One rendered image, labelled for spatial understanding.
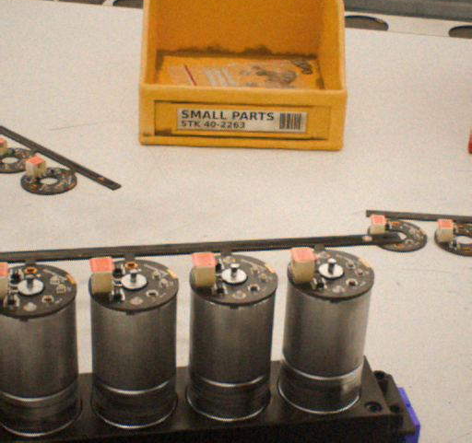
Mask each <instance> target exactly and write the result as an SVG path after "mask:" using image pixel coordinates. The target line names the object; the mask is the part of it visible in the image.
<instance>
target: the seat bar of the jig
mask: <svg viewBox="0 0 472 443"><path fill-rule="evenodd" d="M187 368H188V366H184V367H176V405H175V410H174V412H173V413H172V415H171V417H170V418H168V419H167V420H165V421H163V422H162V423H160V424H158V425H155V426H150V427H149V428H146V429H137V430H128V429H121V428H116V426H110V425H108V424H106V423H104V422H103V421H101V420H100V419H99V418H98V417H97V416H96V415H95V413H94V412H93V405H92V373H91V372H81V373H79V384H80V410H81V412H80V415H79V417H78V419H77V420H76V421H75V422H74V423H72V424H71V425H70V426H68V427H67V429H65V430H63V431H61V432H58V433H55V434H52V435H49V436H42V437H23V436H18V435H14V434H12V433H9V432H6V431H5V430H4V429H3V428H2V427H1V426H0V443H363V442H375V441H385V440H386V439H387V436H388V429H389V422H390V415H392V413H390V410H389V408H388V406H387V403H386V401H385V398H384V396H383V393H382V391H381V389H380V385H379V383H377V381H376V379H375V376H374V375H373V372H372V368H371V366H370V363H369V360H368V358H367V356H366V355H363V364H362V371H361V380H360V394H359V399H358V402H357V403H356V404H355V405H354V406H353V407H350V408H349V409H347V410H346V411H344V412H341V413H336V414H330V415H319V414H313V413H307V412H304V411H302V410H298V409H296V408H294V407H292V406H291V405H289V404H288V403H287V402H286V400H284V399H283V398H282V397H281V396H280V394H279V392H278V383H279V370H280V359H279V360H271V368H270V381H269V395H268V405H267V407H266V408H265V409H264V411H263V412H261V413H260V414H259V415H257V416H256V417H254V418H251V419H248V420H243V421H239V422H221V421H216V420H212V419H209V418H206V417H204V416H202V415H200V414H198V412H197V411H195V410H194V409H192V408H191V406H190V405H189V404H188V402H187Z"/></svg>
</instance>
